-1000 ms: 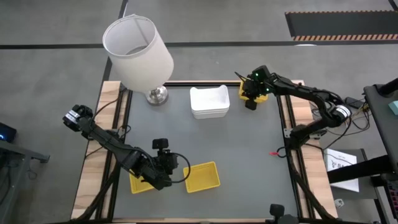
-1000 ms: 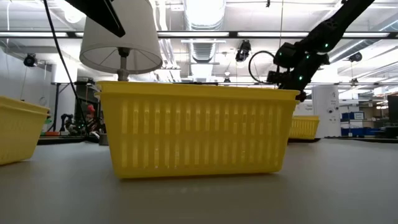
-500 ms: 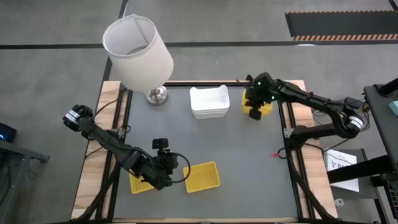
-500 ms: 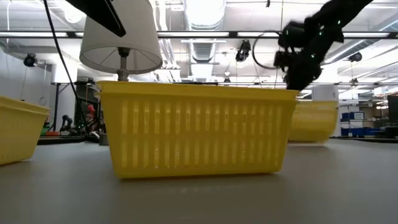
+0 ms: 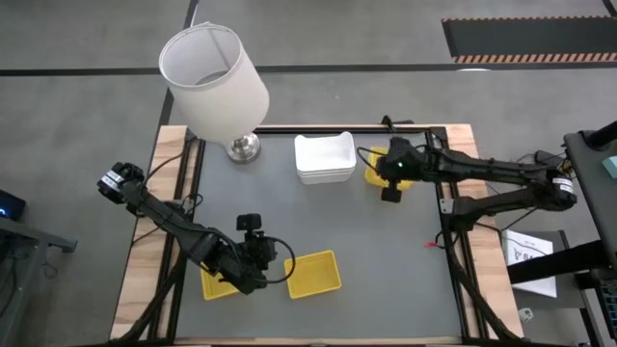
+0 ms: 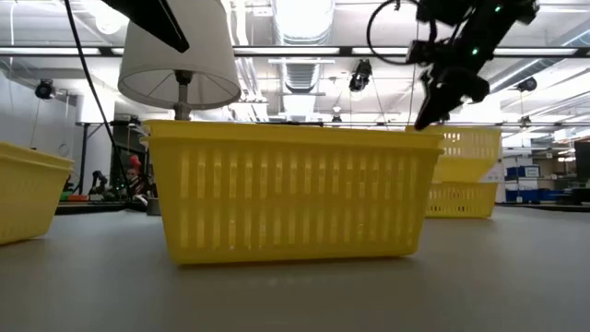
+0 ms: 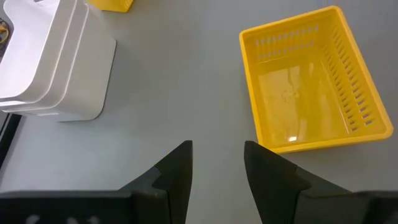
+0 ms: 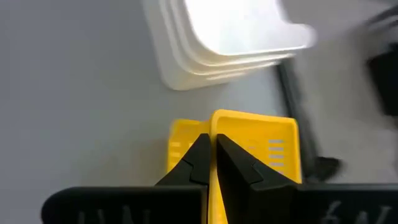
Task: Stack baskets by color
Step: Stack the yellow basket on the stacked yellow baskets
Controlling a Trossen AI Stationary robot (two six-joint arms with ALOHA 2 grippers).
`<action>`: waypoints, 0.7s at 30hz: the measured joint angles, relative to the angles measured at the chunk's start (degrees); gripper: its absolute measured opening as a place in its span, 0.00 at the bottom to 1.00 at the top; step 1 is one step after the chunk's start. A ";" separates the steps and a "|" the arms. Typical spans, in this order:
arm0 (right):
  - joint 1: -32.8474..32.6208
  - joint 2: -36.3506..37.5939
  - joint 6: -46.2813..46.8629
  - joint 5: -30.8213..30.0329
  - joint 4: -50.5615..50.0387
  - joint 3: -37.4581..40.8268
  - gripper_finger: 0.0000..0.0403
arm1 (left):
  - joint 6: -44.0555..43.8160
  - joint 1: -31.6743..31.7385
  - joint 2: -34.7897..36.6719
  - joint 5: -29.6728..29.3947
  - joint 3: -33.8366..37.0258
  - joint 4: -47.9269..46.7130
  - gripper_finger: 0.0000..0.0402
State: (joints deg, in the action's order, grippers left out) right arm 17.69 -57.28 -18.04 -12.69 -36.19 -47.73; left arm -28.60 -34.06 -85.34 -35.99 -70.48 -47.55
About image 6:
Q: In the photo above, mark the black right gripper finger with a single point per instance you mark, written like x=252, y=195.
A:
x=435, y=103

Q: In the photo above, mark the black overhead beam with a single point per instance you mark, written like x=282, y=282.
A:
x=345, y=51

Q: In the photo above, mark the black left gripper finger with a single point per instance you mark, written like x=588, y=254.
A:
x=152, y=23

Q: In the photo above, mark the yellow plastic basket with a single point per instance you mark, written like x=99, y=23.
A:
x=27, y=193
x=470, y=152
x=286, y=129
x=295, y=207
x=461, y=200

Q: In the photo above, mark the row of blue bins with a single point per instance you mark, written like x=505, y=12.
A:
x=530, y=195

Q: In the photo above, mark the blue storage box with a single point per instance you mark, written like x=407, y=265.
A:
x=523, y=171

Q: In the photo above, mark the red background object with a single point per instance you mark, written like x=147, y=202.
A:
x=134, y=161

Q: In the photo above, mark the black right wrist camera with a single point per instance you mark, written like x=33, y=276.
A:
x=420, y=52

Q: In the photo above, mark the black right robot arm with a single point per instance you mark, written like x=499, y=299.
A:
x=484, y=23

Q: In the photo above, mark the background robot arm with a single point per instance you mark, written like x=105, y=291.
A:
x=99, y=182

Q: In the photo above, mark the black background frame table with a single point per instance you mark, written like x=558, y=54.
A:
x=290, y=123

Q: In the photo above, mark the silver ceiling air duct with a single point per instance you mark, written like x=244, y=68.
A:
x=302, y=74

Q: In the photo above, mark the dark background bench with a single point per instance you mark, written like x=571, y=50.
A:
x=539, y=206

